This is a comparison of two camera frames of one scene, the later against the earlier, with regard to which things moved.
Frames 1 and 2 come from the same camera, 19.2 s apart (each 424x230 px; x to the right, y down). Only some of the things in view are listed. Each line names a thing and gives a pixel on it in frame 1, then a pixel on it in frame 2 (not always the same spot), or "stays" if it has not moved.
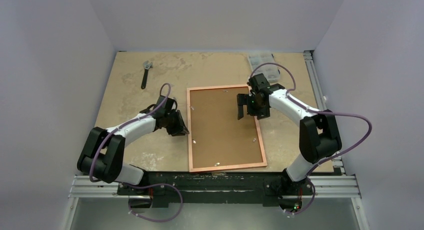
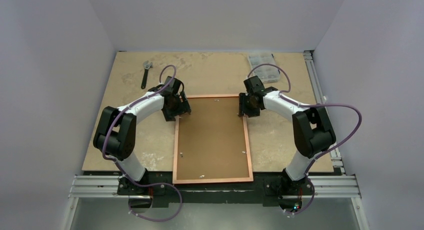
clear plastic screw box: [271, 72] stays
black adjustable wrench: [147, 66] stays
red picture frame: [226, 167] to [175, 181]
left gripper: [176, 131] to [183, 108]
